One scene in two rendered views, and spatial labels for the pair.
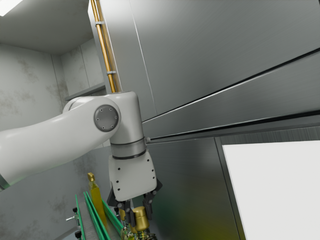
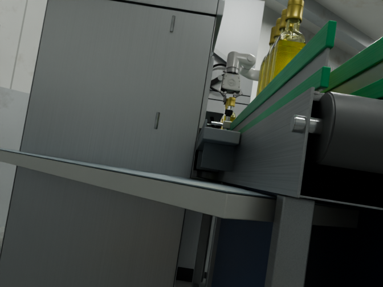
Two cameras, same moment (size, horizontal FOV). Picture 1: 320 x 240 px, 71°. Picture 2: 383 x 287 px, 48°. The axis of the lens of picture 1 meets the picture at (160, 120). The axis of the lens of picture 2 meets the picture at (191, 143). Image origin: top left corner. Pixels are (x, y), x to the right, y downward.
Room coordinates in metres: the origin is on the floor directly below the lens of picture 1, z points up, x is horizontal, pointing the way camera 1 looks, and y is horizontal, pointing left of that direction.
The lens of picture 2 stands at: (2.65, 0.82, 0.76)
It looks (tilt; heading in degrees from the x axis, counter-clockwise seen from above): 4 degrees up; 203
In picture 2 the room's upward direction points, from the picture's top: 9 degrees clockwise
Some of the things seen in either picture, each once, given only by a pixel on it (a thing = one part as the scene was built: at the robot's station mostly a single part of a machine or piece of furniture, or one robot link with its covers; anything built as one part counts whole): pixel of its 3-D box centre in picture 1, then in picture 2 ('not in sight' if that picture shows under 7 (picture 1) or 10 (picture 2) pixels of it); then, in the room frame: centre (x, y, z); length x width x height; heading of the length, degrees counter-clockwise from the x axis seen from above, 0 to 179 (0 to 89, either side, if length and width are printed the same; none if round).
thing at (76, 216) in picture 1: (73, 220); not in sight; (1.40, 0.67, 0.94); 0.07 x 0.04 x 0.13; 114
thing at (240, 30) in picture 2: not in sight; (226, 66); (-0.60, -0.35, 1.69); 0.70 x 0.37 x 0.89; 24
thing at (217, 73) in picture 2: not in sight; (220, 78); (-0.24, -0.26, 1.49); 0.21 x 0.05 x 0.21; 114
